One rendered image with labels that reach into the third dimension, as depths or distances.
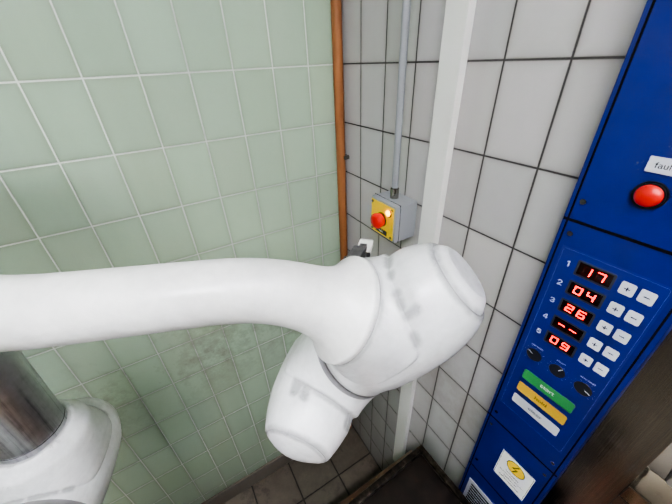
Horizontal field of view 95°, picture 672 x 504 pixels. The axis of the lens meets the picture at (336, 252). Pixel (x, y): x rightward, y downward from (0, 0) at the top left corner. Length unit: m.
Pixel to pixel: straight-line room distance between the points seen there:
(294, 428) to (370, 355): 0.13
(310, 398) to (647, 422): 0.53
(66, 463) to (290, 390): 0.50
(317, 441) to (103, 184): 0.73
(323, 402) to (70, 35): 0.79
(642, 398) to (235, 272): 0.62
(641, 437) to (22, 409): 0.96
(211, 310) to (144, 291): 0.05
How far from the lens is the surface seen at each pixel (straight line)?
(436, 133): 0.70
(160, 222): 0.93
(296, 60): 0.95
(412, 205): 0.78
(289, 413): 0.36
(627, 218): 0.54
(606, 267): 0.57
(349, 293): 0.26
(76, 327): 0.30
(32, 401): 0.72
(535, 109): 0.60
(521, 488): 0.98
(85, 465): 0.81
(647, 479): 0.85
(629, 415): 0.72
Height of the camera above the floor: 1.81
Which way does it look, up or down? 32 degrees down
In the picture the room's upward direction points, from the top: 3 degrees counter-clockwise
